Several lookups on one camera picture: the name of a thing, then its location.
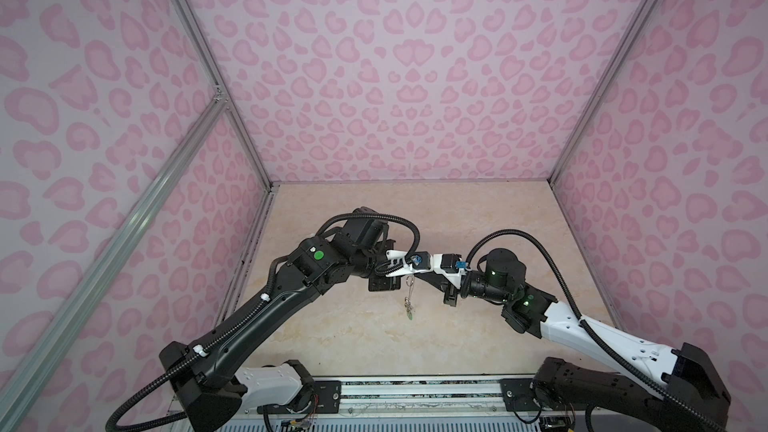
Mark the aluminium frame strut diagonal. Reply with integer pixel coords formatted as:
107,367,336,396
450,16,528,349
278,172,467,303
1,96,229,431

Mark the black corrugated cable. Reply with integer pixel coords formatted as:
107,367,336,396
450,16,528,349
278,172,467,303
466,228,730,432
104,212,422,432

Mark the right corner aluminium post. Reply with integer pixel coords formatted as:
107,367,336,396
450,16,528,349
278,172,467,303
547,0,663,189

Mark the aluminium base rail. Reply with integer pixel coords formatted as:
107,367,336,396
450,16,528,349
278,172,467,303
167,373,685,432

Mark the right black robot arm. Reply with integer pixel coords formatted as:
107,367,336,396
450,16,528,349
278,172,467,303
404,248,731,431

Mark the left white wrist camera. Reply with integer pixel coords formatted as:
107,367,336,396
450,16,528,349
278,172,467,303
385,250,433,277

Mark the corner aluminium post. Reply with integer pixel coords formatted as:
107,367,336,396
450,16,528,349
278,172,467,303
169,0,273,191
547,0,663,189

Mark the metal key holder plate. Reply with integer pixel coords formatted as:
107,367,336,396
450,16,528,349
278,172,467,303
404,275,415,311

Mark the right black corrugated cable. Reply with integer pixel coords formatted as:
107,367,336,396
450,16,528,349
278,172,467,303
466,228,730,432

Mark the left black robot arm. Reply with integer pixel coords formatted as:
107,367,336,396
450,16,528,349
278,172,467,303
161,207,420,431

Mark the left black corrugated cable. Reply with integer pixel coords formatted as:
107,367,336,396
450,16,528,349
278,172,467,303
104,212,422,432

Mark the left corner aluminium post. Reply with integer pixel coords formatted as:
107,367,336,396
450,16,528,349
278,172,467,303
169,0,273,191

